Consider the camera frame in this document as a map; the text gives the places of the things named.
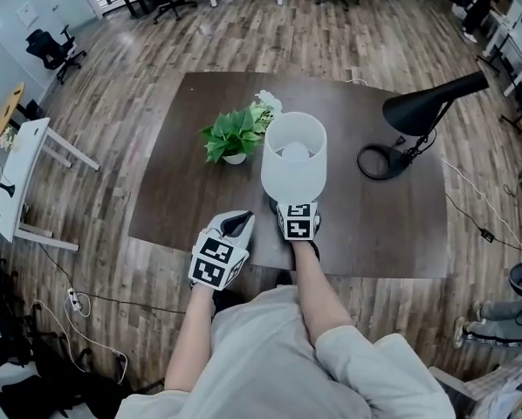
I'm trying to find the white shade table lamp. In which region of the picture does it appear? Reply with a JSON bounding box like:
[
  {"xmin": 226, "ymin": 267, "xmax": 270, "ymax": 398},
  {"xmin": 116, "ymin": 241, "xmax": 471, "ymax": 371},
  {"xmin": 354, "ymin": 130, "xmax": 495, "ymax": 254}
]
[{"xmin": 260, "ymin": 111, "xmax": 329, "ymax": 213}]

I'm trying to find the person's left shoe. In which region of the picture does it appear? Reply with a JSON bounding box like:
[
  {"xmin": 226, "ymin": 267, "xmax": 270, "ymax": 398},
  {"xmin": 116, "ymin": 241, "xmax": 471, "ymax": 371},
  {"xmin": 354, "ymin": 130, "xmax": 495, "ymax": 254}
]
[{"xmin": 210, "ymin": 288, "xmax": 244, "ymax": 320}]

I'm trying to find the black cable with adapter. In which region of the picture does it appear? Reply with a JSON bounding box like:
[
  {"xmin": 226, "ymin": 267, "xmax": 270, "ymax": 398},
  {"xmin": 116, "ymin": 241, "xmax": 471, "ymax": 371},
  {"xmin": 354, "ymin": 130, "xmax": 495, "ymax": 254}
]
[{"xmin": 443, "ymin": 192, "xmax": 522, "ymax": 252}]

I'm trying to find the small black box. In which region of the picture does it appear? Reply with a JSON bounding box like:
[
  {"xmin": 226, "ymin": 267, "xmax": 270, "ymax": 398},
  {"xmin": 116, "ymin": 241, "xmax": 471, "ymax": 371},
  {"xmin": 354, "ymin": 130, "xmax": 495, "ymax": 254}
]
[{"xmin": 24, "ymin": 98, "xmax": 47, "ymax": 120}]

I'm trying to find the green plant in white pot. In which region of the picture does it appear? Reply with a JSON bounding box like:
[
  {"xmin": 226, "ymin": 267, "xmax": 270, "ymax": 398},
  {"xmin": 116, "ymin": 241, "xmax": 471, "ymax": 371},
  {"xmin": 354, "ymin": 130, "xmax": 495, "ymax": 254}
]
[{"xmin": 199, "ymin": 89, "xmax": 285, "ymax": 166}]

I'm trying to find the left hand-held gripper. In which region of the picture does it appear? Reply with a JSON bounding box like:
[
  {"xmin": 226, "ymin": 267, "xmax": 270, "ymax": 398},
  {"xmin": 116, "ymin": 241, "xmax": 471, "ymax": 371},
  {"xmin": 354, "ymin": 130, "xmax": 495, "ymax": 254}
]
[{"xmin": 188, "ymin": 209, "xmax": 257, "ymax": 290}]

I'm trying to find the white wall notice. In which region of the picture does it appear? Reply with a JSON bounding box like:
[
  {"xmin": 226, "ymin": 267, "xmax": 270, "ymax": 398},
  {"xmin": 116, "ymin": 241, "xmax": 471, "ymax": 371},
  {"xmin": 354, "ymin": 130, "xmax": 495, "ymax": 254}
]
[{"xmin": 15, "ymin": 2, "xmax": 40, "ymax": 30}]

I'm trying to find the black floor cable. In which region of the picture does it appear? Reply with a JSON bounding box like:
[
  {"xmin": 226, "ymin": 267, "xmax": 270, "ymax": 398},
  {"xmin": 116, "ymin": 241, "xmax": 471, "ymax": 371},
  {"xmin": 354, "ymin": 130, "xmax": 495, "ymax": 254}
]
[{"xmin": 37, "ymin": 241, "xmax": 188, "ymax": 316}]

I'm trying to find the white cloth pile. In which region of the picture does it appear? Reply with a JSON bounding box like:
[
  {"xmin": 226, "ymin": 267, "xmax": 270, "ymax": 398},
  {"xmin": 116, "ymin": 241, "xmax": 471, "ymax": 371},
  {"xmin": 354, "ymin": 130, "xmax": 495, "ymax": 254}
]
[{"xmin": 474, "ymin": 355, "xmax": 522, "ymax": 419}]

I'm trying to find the white table with legs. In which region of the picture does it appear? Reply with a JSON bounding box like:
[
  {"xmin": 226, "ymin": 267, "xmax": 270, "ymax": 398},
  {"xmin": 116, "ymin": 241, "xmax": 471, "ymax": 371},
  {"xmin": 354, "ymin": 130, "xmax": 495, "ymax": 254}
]
[{"xmin": 0, "ymin": 117, "xmax": 101, "ymax": 253}]

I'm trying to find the pink flower bunch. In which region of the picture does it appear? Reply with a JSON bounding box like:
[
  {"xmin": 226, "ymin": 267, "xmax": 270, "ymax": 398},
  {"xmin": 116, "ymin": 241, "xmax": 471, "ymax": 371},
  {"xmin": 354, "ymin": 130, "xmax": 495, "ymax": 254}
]
[{"xmin": 0, "ymin": 124, "xmax": 18, "ymax": 152}]

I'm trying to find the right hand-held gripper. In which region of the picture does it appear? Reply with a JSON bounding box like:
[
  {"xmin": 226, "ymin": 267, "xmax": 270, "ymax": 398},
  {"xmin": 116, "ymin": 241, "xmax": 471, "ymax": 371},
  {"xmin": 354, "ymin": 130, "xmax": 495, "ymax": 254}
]
[{"xmin": 276, "ymin": 202, "xmax": 322, "ymax": 242}]

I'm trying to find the white floor cable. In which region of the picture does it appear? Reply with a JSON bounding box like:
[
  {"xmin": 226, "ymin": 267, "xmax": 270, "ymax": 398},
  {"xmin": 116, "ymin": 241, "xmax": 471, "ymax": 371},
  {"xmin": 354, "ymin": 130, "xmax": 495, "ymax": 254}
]
[
  {"xmin": 32, "ymin": 292, "xmax": 130, "ymax": 384},
  {"xmin": 439, "ymin": 158, "xmax": 522, "ymax": 252}
]

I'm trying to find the black cone desk lamp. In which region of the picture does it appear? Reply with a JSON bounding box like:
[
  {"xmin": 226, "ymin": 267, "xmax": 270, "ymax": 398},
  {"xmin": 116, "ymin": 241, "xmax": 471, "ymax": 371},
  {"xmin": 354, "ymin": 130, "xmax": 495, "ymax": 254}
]
[{"xmin": 357, "ymin": 70, "xmax": 491, "ymax": 181}]

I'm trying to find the person's left forearm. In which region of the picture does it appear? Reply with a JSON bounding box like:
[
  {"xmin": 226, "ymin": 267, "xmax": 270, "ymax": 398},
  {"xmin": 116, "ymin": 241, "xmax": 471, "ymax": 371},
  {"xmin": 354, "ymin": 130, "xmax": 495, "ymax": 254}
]
[{"xmin": 163, "ymin": 284, "xmax": 216, "ymax": 395}]

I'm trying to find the white work table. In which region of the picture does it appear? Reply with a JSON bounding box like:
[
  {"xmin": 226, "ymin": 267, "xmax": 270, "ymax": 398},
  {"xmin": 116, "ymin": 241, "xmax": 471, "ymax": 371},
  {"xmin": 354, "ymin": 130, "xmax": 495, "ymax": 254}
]
[{"xmin": 429, "ymin": 349, "xmax": 522, "ymax": 419}]

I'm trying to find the round wooden table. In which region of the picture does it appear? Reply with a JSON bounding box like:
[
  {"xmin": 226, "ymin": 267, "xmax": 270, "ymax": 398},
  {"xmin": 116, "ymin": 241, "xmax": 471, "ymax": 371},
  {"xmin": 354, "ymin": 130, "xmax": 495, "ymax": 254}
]
[{"xmin": 0, "ymin": 82, "xmax": 26, "ymax": 153}]

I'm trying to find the person's right forearm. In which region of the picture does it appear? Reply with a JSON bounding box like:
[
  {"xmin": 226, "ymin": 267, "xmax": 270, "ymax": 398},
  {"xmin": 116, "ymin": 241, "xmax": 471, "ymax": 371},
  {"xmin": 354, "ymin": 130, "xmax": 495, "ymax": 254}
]
[{"xmin": 292, "ymin": 238, "xmax": 356, "ymax": 353}]

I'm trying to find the person's pale shirt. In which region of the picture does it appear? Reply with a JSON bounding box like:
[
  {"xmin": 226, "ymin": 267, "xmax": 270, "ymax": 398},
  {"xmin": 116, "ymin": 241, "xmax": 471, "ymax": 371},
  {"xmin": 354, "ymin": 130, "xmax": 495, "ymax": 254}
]
[{"xmin": 116, "ymin": 285, "xmax": 458, "ymax": 419}]

